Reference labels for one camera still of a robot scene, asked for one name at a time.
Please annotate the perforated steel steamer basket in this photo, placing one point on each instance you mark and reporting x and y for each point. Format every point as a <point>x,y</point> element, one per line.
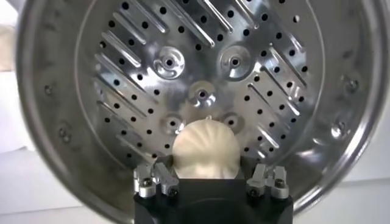
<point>213,61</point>

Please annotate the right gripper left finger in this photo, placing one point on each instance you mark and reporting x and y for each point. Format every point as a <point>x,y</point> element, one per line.
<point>155,182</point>

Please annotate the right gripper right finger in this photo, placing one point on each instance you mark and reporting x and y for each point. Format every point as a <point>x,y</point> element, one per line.
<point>268,182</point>

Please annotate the white steamed baozi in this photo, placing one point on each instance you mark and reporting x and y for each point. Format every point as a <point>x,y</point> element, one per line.
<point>207,152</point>

